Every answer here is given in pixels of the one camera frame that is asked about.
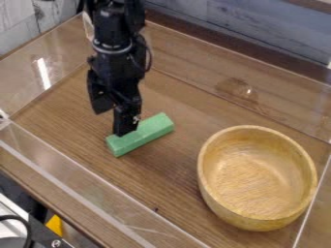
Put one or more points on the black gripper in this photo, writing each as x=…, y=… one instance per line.
x=112, y=83

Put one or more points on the green rectangular block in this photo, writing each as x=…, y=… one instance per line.
x=150, y=129

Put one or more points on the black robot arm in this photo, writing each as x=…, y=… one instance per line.
x=118, y=21

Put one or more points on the brown wooden bowl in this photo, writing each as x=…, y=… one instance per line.
x=256, y=177

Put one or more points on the yellow black equipment part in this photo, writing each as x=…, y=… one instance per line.
x=54, y=226

